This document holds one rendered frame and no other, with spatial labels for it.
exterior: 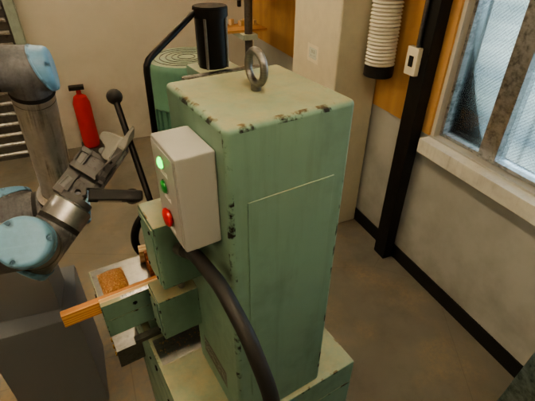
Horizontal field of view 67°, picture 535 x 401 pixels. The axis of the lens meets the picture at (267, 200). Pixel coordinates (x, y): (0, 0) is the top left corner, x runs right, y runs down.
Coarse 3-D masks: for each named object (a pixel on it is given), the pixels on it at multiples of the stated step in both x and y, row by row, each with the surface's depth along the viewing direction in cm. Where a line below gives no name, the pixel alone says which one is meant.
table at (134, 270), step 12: (120, 264) 119; (132, 264) 119; (144, 264) 119; (96, 276) 115; (132, 276) 115; (144, 276) 115; (96, 288) 111; (132, 312) 105; (144, 312) 107; (108, 324) 102; (120, 324) 105; (132, 324) 107
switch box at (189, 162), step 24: (168, 144) 56; (192, 144) 56; (168, 168) 55; (192, 168) 54; (192, 192) 56; (216, 192) 58; (192, 216) 58; (216, 216) 60; (192, 240) 60; (216, 240) 63
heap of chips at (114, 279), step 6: (114, 270) 115; (120, 270) 116; (102, 276) 113; (108, 276) 112; (114, 276) 112; (120, 276) 113; (102, 282) 112; (108, 282) 111; (114, 282) 111; (120, 282) 111; (126, 282) 112; (102, 288) 111; (108, 288) 110; (114, 288) 110; (120, 288) 110
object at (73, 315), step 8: (144, 280) 108; (128, 288) 106; (104, 296) 104; (80, 304) 101; (88, 304) 101; (96, 304) 102; (64, 312) 99; (72, 312) 99; (80, 312) 100; (88, 312) 102; (96, 312) 103; (64, 320) 99; (72, 320) 100; (80, 320) 102
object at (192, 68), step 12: (204, 12) 66; (216, 12) 66; (204, 24) 67; (216, 24) 67; (204, 36) 68; (216, 36) 68; (204, 48) 70; (216, 48) 70; (204, 60) 71; (216, 60) 71; (228, 60) 72; (192, 72) 73
